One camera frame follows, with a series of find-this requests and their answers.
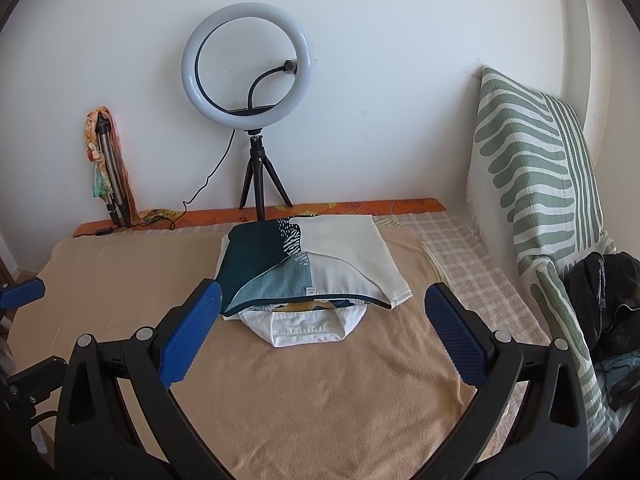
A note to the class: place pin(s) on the beige blanket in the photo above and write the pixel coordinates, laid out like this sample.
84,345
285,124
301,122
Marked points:
300,400

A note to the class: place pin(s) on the teal cloth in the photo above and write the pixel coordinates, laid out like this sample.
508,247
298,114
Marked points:
617,367

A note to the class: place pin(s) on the green striped white cushion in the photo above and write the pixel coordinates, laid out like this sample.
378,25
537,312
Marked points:
525,160

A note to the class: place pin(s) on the black jacket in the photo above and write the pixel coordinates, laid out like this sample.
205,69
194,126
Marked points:
610,300

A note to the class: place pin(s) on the checked white blanket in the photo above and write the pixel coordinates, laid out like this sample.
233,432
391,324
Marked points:
480,270

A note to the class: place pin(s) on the orange and green scarf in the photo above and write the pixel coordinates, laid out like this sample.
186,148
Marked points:
100,182

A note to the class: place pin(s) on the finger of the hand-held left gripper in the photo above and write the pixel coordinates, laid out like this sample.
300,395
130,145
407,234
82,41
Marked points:
22,292

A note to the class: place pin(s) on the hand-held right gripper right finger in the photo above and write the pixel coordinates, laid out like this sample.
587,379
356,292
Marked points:
457,340

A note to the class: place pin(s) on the orange patterned bedsheet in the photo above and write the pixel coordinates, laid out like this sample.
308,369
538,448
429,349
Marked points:
375,206

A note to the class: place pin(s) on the white shorts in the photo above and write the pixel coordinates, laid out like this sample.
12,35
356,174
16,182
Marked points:
305,332

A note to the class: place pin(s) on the silver folded tripod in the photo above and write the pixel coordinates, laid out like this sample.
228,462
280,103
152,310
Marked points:
106,160

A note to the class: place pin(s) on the teal and white patterned shirt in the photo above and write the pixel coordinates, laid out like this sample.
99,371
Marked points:
260,255

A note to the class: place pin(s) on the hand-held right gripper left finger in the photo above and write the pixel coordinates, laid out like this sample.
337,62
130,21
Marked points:
192,330

